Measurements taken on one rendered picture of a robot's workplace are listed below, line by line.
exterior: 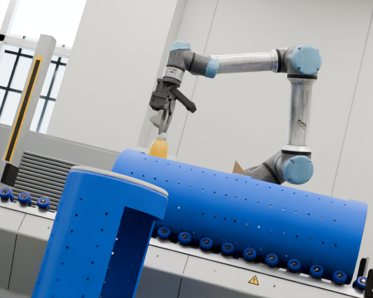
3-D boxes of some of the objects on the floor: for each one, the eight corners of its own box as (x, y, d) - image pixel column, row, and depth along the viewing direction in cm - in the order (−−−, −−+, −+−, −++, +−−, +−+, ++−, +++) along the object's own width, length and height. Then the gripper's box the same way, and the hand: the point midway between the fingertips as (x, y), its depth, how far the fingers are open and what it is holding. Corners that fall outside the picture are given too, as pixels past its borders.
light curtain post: (-78, 428, 298) (45, 38, 329) (-64, 433, 296) (57, 40, 327) (-85, 430, 292) (39, 32, 323) (-72, 435, 291) (52, 35, 322)
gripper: (161, 83, 283) (146, 136, 279) (156, 73, 272) (140, 128, 268) (183, 88, 281) (168, 141, 277) (177, 78, 270) (163, 133, 266)
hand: (163, 133), depth 272 cm, fingers closed on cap, 4 cm apart
